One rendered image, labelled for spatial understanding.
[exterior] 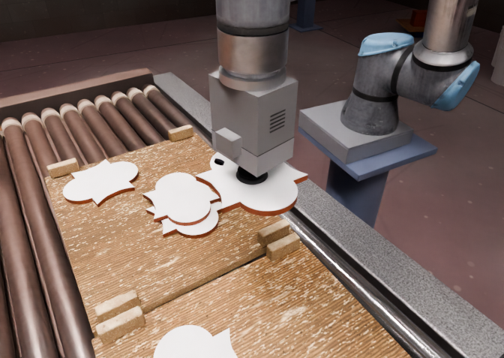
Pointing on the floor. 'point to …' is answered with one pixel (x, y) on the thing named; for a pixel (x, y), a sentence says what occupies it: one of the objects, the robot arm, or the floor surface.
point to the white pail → (499, 68)
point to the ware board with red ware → (417, 22)
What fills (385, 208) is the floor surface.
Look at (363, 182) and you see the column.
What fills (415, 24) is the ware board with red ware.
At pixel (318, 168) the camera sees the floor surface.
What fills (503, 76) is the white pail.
